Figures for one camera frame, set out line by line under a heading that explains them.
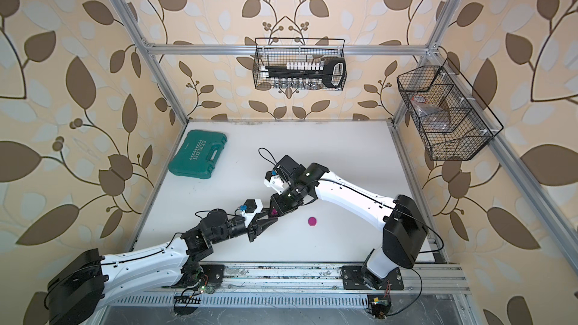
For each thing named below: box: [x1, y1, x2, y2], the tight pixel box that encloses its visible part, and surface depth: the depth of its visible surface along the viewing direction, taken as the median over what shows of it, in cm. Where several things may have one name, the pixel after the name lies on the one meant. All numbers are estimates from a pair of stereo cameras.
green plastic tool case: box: [167, 129, 229, 180], surface depth 104 cm
